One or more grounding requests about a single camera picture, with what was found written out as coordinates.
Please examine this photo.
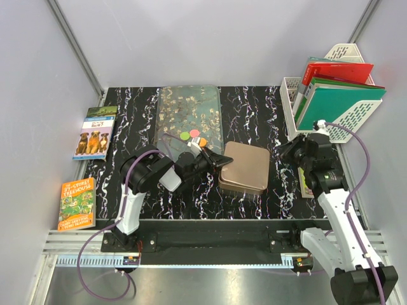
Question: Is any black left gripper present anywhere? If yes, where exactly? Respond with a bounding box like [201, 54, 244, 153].
[184, 146, 232, 180]

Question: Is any rose gold tin box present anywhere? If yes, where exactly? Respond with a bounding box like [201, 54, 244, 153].
[218, 173, 265, 195]

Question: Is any rose gold tin lid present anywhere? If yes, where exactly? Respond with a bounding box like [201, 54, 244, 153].
[220, 141, 270, 190]

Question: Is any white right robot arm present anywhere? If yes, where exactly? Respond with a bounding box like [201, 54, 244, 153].
[279, 132, 398, 304]

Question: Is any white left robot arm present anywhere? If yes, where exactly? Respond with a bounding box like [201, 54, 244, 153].
[112, 145, 233, 252]

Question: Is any orange round cookie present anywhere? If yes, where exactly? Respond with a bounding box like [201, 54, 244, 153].
[199, 138, 207, 147]

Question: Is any pink round cookie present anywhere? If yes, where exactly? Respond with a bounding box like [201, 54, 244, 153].
[190, 129, 200, 137]

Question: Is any green round cookie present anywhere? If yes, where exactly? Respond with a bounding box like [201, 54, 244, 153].
[180, 132, 190, 141]

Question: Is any green comic booklet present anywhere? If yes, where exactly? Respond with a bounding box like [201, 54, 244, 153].
[298, 167, 314, 198]

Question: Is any white file organizer rack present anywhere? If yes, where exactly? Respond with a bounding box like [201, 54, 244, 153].
[280, 43, 386, 144]

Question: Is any floral blue serving tray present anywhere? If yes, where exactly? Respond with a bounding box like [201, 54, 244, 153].
[154, 85, 224, 161]

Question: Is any red folder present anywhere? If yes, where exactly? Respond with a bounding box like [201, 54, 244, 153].
[301, 62, 374, 86]

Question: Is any dog picture book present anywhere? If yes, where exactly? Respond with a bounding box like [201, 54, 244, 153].
[72, 106, 118, 161]

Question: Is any orange treehouse book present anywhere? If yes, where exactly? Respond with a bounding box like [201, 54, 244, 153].
[57, 177, 96, 232]

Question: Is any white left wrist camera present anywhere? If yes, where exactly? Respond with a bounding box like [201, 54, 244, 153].
[187, 137, 202, 154]

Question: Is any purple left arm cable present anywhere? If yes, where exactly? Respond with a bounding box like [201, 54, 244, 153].
[76, 132, 179, 301]

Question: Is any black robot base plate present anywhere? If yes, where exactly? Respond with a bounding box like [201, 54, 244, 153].
[101, 219, 331, 267]

